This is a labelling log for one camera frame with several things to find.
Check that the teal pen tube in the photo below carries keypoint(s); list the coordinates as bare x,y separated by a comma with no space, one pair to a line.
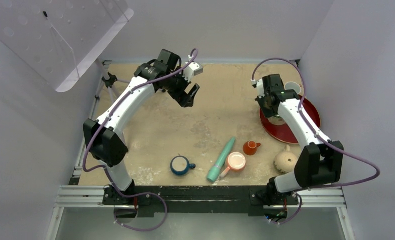
215,171

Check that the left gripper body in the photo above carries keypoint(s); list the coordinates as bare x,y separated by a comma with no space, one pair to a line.
176,85

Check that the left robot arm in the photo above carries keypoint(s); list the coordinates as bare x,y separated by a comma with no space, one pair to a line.
104,137

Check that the red round tray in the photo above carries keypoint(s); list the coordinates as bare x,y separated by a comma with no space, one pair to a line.
283,133

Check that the pink white mug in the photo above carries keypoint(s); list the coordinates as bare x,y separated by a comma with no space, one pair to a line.
235,161

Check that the tripod stand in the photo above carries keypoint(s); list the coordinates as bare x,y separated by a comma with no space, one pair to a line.
108,81

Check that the large white cat mug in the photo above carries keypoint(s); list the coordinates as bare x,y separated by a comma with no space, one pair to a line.
277,120

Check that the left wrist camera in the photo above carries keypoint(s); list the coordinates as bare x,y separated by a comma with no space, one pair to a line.
194,69

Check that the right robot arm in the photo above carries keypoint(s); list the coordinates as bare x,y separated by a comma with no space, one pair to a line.
320,161

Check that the blue mug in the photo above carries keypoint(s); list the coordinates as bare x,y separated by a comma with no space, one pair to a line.
180,165

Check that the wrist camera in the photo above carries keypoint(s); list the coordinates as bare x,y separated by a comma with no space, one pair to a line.
259,86
194,69

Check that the cream teapot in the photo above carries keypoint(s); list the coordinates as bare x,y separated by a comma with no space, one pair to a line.
285,161

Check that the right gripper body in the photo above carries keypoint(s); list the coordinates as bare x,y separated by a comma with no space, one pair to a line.
268,112

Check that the small orange cup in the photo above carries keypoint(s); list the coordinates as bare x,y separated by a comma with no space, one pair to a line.
250,148

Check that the clear acrylic panel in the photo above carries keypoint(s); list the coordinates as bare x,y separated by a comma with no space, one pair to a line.
61,39

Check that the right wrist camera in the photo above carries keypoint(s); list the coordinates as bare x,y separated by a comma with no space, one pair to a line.
259,86

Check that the pink brown mug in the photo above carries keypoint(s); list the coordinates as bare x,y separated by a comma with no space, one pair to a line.
294,86

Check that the aluminium frame rail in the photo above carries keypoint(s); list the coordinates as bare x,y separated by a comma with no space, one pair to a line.
160,131

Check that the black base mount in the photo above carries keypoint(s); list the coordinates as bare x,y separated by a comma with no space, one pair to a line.
252,200

